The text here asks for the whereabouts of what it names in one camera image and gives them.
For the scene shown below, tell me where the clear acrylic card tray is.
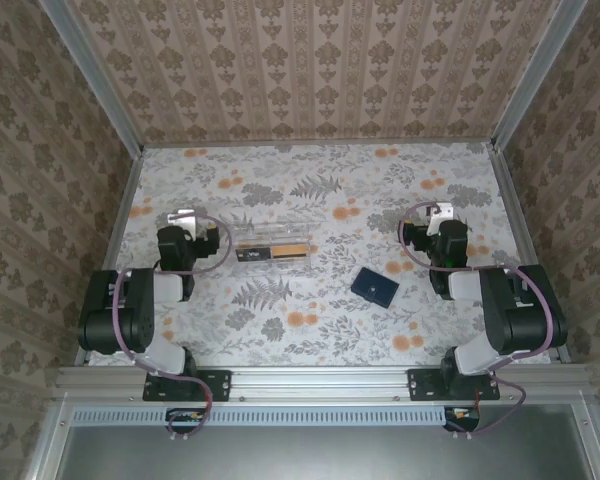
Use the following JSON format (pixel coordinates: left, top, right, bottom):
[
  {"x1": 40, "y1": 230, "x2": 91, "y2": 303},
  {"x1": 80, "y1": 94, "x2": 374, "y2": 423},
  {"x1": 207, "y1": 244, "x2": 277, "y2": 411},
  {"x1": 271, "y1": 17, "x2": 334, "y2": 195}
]
[{"x1": 229, "y1": 215, "x2": 326, "y2": 276}]

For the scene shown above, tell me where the gold card with black stripe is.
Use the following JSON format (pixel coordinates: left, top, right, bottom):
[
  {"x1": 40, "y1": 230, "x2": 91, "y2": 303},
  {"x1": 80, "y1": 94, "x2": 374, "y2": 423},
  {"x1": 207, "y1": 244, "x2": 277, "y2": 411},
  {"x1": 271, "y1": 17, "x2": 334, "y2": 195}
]
[{"x1": 271, "y1": 243, "x2": 309, "y2": 262}]

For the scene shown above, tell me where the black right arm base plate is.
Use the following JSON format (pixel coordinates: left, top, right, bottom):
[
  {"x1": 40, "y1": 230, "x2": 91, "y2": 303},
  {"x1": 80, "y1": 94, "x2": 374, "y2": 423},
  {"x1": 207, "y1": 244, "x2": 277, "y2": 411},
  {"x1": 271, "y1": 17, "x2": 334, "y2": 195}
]
[{"x1": 407, "y1": 368, "x2": 501, "y2": 403}]

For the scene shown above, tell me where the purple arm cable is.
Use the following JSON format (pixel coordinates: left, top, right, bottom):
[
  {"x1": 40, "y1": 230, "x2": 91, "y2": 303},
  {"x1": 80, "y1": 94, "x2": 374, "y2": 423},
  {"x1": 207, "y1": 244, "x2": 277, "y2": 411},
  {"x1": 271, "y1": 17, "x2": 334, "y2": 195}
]
[
  {"x1": 399, "y1": 201, "x2": 556, "y2": 444},
  {"x1": 112, "y1": 209, "x2": 234, "y2": 444}
]

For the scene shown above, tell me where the aluminium table side rail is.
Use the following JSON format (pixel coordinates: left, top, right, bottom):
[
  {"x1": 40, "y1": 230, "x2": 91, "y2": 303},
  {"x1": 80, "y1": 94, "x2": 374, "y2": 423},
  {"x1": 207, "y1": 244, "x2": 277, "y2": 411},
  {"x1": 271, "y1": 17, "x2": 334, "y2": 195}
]
[
  {"x1": 494, "y1": 147, "x2": 571, "y2": 364},
  {"x1": 74, "y1": 147, "x2": 146, "y2": 366}
]

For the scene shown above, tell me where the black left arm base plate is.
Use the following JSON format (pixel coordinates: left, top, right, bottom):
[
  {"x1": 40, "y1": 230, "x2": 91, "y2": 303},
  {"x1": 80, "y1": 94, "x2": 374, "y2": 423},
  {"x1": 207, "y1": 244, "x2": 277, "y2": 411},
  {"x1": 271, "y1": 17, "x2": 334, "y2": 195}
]
[{"x1": 143, "y1": 368, "x2": 232, "y2": 403}]

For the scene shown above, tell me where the grey metal sheet panel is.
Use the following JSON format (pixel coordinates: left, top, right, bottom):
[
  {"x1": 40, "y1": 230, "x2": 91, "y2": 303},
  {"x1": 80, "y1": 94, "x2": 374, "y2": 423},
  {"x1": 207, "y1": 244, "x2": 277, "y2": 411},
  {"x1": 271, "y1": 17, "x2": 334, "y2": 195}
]
[{"x1": 54, "y1": 404, "x2": 596, "y2": 480}]

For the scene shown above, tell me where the grey slotted cable duct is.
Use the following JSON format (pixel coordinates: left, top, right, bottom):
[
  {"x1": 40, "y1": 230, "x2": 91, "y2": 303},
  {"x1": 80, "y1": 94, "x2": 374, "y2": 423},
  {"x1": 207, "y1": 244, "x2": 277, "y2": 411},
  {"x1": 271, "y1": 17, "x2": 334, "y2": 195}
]
[{"x1": 72, "y1": 405, "x2": 451, "y2": 426}]

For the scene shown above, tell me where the aluminium mounting rail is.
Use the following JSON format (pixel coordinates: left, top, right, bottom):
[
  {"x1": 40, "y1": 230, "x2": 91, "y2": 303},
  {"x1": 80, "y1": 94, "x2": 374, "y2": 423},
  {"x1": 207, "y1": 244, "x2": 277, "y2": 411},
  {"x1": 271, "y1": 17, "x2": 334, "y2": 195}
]
[{"x1": 54, "y1": 364, "x2": 594, "y2": 401}]

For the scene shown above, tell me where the navy blue card holder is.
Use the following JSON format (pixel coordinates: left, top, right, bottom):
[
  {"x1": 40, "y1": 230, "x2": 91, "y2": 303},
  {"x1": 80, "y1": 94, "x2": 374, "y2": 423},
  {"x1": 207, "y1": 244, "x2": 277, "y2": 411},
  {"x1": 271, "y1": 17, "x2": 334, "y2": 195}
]
[{"x1": 350, "y1": 266, "x2": 402, "y2": 309}]

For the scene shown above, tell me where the aluminium frame post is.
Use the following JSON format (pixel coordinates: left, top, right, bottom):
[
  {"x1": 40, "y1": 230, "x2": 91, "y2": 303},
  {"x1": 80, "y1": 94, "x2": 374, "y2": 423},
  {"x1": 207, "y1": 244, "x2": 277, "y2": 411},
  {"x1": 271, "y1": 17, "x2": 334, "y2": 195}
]
[
  {"x1": 488, "y1": 0, "x2": 590, "y2": 151},
  {"x1": 38, "y1": 0, "x2": 146, "y2": 156}
]

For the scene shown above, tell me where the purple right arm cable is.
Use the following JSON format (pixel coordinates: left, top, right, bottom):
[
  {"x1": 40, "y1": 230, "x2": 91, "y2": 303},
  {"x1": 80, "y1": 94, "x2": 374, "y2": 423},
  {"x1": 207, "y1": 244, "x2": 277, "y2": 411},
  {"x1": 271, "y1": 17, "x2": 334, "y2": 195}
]
[{"x1": 399, "y1": 201, "x2": 556, "y2": 444}]

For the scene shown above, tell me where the floral table cover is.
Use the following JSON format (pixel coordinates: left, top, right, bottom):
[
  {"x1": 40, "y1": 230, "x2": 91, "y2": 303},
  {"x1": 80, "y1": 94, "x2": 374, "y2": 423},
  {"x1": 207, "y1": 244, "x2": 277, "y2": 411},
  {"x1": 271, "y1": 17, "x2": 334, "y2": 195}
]
[{"x1": 82, "y1": 142, "x2": 564, "y2": 369}]

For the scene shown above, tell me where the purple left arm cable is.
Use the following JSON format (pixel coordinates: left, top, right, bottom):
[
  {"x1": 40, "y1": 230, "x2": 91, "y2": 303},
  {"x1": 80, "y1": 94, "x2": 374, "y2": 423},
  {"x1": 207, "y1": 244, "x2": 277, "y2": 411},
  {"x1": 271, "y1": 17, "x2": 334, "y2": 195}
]
[{"x1": 112, "y1": 209, "x2": 234, "y2": 444}]

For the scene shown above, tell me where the black VIP card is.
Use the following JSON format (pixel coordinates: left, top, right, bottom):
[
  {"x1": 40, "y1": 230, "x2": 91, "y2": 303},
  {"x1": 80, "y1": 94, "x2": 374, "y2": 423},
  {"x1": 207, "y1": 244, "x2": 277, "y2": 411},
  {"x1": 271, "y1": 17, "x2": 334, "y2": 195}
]
[{"x1": 234, "y1": 245, "x2": 274, "y2": 264}]

